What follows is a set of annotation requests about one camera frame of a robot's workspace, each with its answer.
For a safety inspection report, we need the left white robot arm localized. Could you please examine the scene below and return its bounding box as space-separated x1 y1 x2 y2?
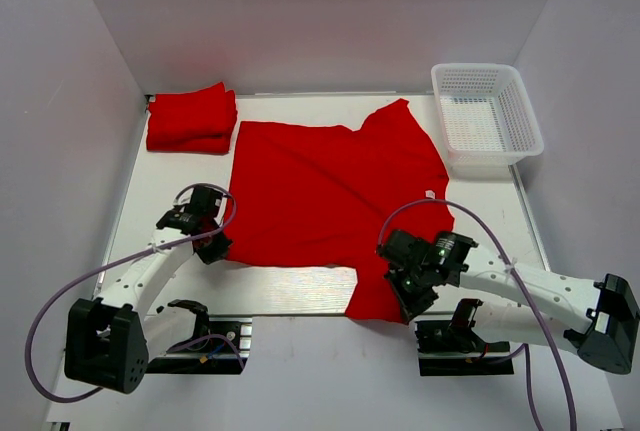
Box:
64 184 234 394

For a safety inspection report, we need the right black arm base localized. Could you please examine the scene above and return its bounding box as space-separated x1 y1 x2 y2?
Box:
415 320 514 377

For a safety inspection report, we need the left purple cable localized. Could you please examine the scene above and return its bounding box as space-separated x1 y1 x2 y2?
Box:
24 181 246 405

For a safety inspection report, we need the folded red t shirt stack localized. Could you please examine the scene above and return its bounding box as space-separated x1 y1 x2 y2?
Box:
146 82 238 155

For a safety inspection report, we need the white plastic basket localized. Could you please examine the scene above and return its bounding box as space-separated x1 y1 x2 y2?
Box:
431 63 544 179

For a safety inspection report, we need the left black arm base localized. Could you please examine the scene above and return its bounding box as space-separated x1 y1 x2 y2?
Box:
147 317 252 376

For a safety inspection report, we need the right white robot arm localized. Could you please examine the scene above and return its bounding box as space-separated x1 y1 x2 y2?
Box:
377 230 639 375

